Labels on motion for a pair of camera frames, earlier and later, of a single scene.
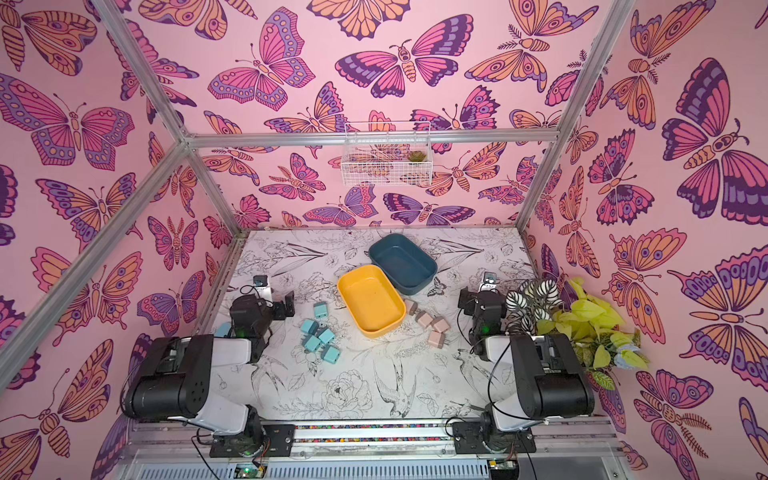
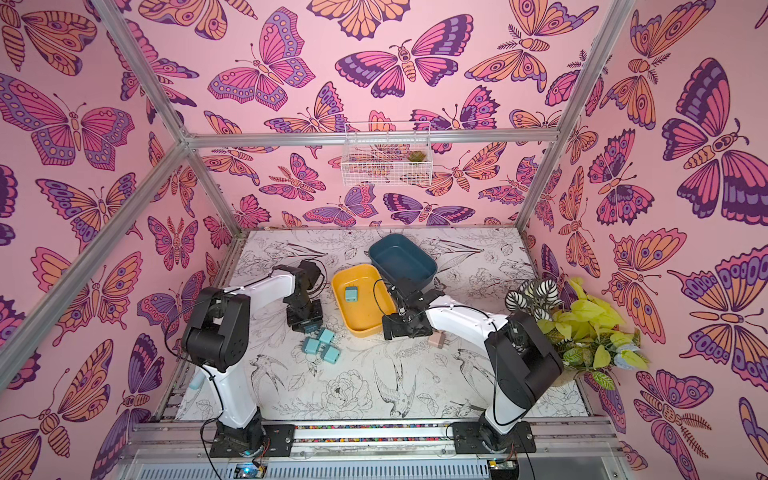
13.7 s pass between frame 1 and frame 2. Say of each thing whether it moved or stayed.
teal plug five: stayed
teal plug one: moved
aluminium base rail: stayed
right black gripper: moved
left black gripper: moved
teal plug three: stayed
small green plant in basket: stayed
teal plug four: stayed
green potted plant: stayed
